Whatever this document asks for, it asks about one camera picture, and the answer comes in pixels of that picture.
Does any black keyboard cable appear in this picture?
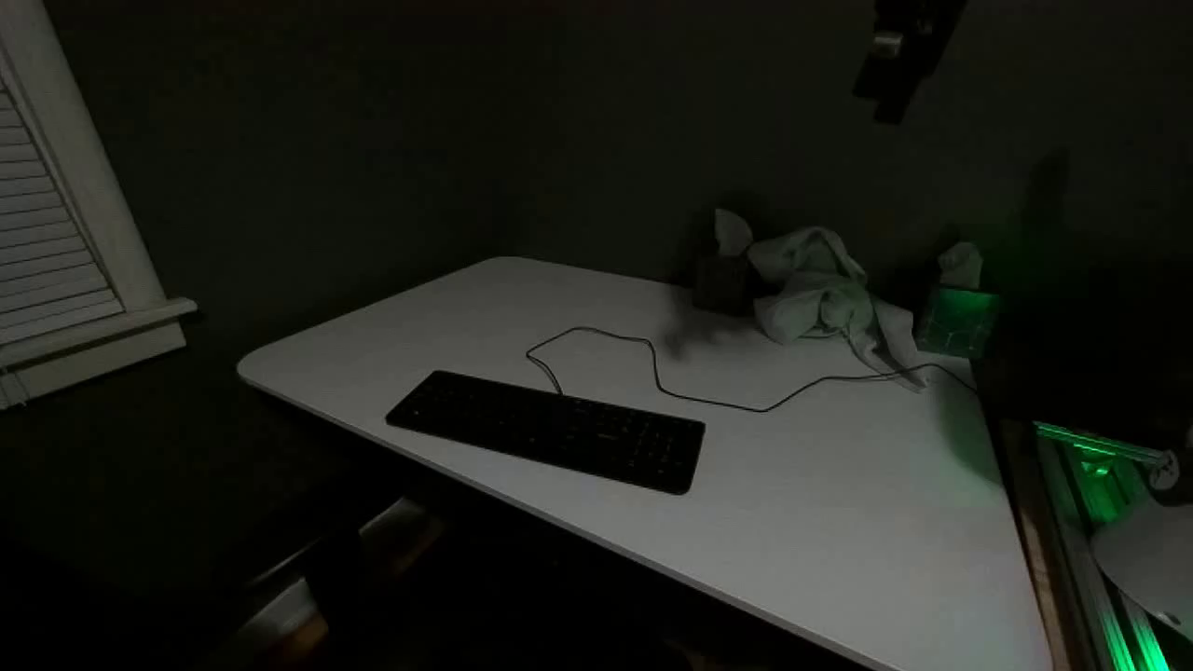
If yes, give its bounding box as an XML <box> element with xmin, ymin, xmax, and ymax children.
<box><xmin>523</xmin><ymin>324</ymin><xmax>925</xmax><ymax>418</ymax></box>

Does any green lit bottle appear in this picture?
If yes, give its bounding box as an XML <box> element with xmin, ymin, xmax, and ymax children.
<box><xmin>918</xmin><ymin>237</ymin><xmax>1002</xmax><ymax>362</ymax></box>

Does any green-lit metal rail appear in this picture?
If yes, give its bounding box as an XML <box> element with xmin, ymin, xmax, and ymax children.
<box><xmin>1024</xmin><ymin>418</ymin><xmax>1180</xmax><ymax>671</ymax></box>

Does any crumpled white cloth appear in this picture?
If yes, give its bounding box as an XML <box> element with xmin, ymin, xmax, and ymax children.
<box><xmin>746</xmin><ymin>223</ymin><xmax>927</xmax><ymax>386</ymax></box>

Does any black computer keyboard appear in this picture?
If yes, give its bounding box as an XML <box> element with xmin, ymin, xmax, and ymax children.
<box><xmin>382</xmin><ymin>364</ymin><xmax>707</xmax><ymax>498</ymax></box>

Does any dark tissue box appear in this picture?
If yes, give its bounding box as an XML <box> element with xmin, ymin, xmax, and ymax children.
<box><xmin>689</xmin><ymin>205</ymin><xmax>756</xmax><ymax>318</ymax></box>

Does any white window blind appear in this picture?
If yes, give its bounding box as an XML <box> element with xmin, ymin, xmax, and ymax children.
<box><xmin>0</xmin><ymin>80</ymin><xmax>125</xmax><ymax>350</ymax></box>

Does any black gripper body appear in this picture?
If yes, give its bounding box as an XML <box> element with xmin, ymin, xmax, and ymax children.
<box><xmin>869</xmin><ymin>0</ymin><xmax>973</xmax><ymax>74</ymax></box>

